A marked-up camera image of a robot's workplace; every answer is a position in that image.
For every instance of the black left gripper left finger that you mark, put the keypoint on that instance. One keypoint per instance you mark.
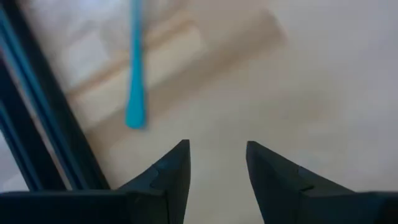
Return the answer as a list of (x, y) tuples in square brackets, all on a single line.
[(124, 208)]

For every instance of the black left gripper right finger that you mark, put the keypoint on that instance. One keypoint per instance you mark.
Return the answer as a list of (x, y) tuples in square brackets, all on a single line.
[(311, 205)]

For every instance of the black aluminium table frame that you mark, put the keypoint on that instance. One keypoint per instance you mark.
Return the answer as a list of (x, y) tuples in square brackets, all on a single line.
[(71, 143)]

